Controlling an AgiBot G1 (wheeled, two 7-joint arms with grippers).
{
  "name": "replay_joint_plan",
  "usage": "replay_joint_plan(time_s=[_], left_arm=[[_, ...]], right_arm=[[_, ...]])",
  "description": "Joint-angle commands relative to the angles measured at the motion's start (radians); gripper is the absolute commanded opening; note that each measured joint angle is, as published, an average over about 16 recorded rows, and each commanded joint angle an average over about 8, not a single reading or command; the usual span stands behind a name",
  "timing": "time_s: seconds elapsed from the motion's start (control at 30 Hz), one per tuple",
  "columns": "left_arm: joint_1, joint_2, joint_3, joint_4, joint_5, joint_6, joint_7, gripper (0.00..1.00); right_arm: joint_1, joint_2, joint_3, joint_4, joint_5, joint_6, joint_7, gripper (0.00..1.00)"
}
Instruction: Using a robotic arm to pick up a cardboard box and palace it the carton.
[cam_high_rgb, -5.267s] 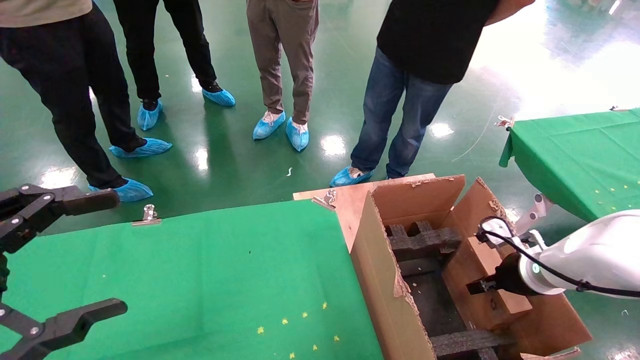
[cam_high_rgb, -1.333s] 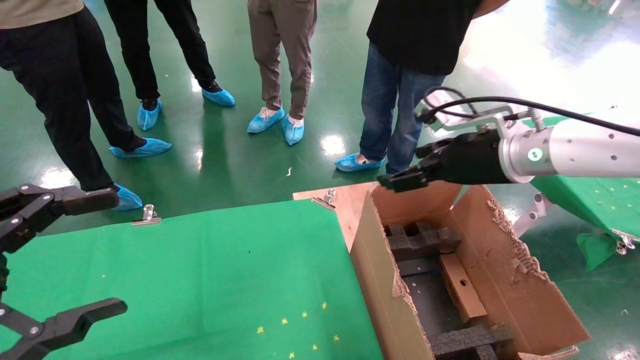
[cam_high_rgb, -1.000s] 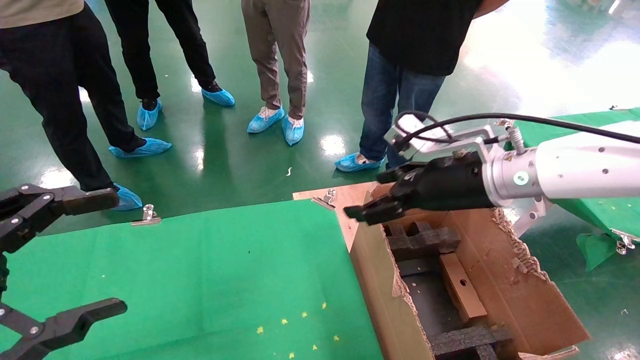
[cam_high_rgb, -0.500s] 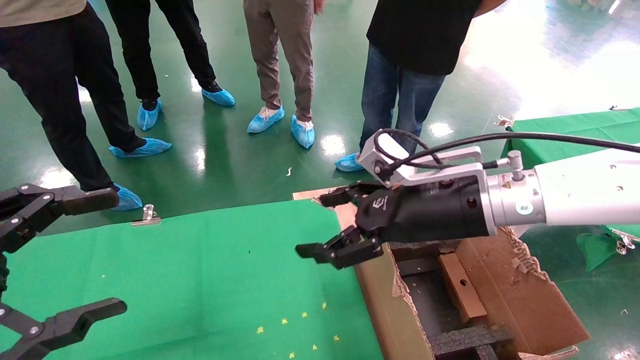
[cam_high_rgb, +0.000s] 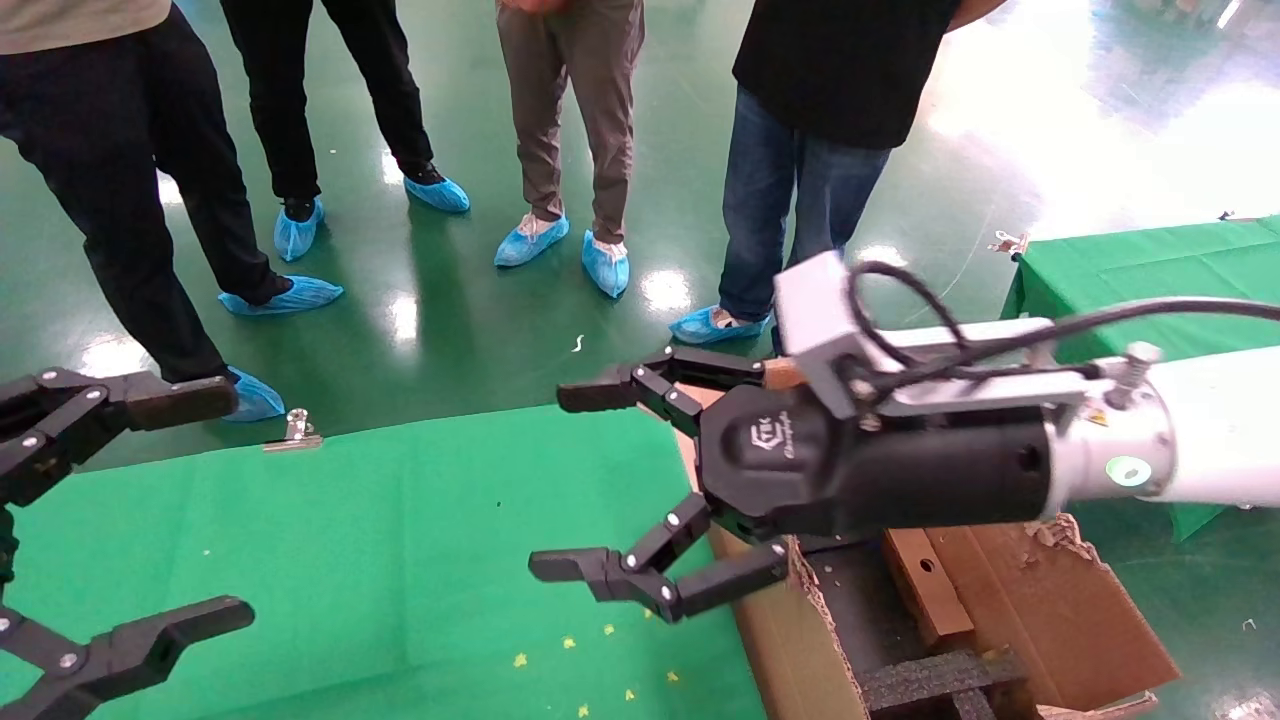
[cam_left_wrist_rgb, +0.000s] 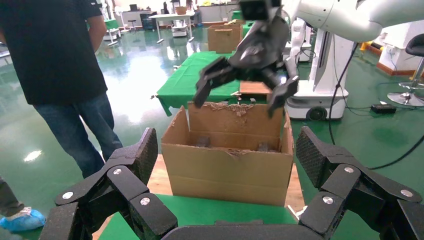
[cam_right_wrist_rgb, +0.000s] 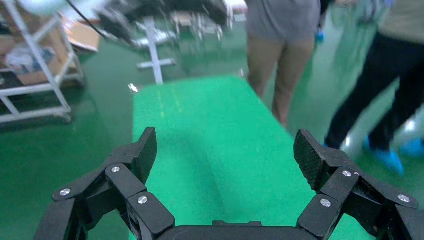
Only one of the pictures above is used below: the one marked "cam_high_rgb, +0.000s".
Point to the person in tan shirt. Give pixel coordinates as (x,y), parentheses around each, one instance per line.
(120,150)

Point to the blue shoe cover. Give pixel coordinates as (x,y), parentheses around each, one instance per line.
(255,400)
(297,235)
(607,268)
(530,243)
(440,195)
(290,297)
(715,325)

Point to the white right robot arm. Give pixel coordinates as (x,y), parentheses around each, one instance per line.
(1220,430)

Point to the grey metal camera bracket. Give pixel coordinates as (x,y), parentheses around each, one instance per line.
(980,401)

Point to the person in brown trousers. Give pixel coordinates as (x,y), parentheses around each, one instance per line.
(570,100)

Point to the person in blue jeans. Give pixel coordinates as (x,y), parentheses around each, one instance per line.
(840,70)

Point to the silver metal binder clip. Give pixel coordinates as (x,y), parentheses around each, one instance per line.
(297,432)
(1010,243)

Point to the black foam bar insert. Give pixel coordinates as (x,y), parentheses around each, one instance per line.
(930,680)

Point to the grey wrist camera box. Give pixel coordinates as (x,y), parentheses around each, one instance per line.
(815,320)

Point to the black foam bottom sheet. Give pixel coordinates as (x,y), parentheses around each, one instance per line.
(860,610)

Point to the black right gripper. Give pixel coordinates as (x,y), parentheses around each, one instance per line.
(800,470)

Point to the small brown cardboard box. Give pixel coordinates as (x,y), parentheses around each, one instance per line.
(930,590)

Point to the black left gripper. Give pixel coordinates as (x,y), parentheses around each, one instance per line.
(6,550)

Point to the person in slim black trousers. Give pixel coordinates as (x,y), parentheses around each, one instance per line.
(280,100)

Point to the large open cardboard carton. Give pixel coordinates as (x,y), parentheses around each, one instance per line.
(1080,620)

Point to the large green table cloth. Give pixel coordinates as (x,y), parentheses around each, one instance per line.
(350,540)

